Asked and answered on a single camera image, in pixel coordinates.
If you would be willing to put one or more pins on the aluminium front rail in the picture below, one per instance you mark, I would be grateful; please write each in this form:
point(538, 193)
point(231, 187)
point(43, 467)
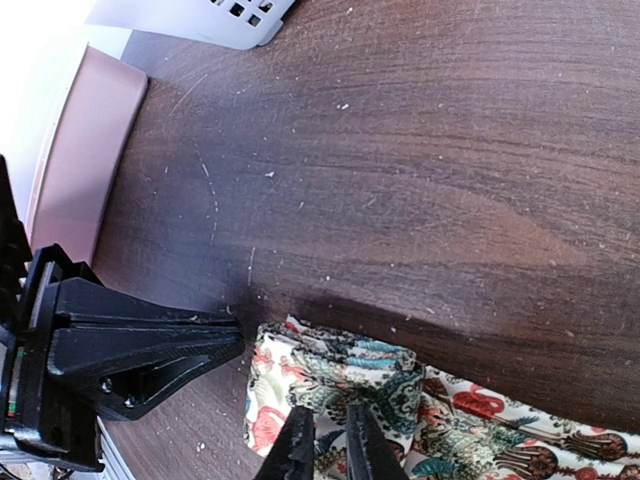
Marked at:
point(115, 467)

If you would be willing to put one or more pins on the white perforated plastic basket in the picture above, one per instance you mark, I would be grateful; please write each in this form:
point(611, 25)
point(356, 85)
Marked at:
point(235, 24)

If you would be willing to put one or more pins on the pink compartment organizer box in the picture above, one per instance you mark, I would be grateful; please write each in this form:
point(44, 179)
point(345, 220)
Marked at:
point(84, 142)

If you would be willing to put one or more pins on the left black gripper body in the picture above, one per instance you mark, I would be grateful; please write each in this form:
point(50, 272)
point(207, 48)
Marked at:
point(41, 420)

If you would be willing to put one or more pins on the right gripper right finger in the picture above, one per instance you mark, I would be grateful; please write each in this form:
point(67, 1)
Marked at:
point(369, 455)

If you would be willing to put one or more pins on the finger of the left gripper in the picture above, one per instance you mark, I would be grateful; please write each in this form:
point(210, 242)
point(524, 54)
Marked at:
point(91, 311)
point(122, 374)

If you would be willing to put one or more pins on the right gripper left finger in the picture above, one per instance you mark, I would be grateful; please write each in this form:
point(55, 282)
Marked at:
point(292, 455)

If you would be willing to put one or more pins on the paisley patterned tie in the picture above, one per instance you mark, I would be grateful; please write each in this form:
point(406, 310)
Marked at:
point(439, 426)

